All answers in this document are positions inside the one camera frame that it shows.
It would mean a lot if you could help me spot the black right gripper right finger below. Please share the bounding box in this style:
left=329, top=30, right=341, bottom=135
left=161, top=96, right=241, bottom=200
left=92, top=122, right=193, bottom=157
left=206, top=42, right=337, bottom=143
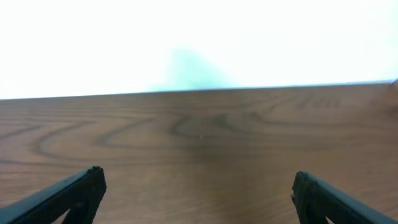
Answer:
left=291, top=171, right=397, bottom=224

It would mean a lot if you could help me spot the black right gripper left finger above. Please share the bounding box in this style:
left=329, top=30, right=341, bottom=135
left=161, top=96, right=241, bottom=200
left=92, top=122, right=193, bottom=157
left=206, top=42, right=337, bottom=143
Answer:
left=1, top=166, right=106, bottom=224

